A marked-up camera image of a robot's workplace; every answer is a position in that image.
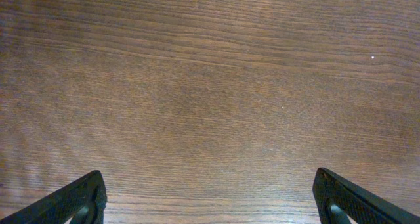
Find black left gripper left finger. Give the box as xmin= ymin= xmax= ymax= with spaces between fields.
xmin=1 ymin=170 xmax=107 ymax=224

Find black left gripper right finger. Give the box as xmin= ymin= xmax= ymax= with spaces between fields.
xmin=312 ymin=168 xmax=419 ymax=224

